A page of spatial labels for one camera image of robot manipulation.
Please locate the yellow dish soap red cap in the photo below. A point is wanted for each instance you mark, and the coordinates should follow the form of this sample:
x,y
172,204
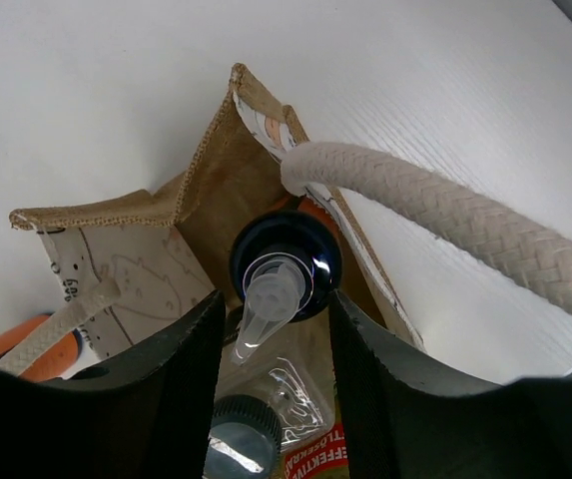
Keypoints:
x,y
325,457

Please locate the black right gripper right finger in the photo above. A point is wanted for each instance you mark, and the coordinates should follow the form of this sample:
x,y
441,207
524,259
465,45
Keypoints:
x,y
408,415

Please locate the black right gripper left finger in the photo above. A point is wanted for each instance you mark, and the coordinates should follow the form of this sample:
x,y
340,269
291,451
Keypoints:
x,y
143,413

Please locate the jute canvas tote bag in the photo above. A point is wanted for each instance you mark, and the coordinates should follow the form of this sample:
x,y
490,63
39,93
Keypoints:
x,y
255,147

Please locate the clear bottle dark cap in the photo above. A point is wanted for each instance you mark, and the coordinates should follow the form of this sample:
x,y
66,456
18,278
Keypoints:
x,y
264,409

